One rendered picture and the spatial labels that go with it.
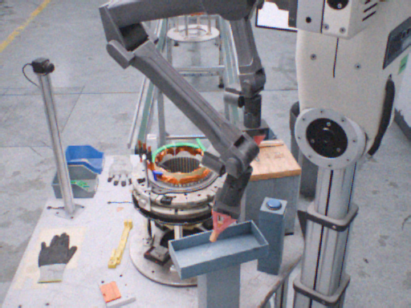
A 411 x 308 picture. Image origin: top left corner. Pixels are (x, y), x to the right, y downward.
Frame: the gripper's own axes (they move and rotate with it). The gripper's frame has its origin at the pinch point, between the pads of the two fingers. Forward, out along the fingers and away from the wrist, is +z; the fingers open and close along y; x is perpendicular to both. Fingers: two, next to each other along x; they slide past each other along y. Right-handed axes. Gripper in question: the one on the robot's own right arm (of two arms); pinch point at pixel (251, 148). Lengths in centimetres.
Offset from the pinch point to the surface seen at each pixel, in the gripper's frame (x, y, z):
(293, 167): 10.4, -11.4, 2.9
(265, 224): 26.6, 3.1, 11.8
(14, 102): -305, 132, 104
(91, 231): -7, 57, 31
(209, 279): 45, 25, 12
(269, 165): 7.6, -4.0, 2.8
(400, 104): -182, -182, 86
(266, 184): 11.2, -2.3, 7.9
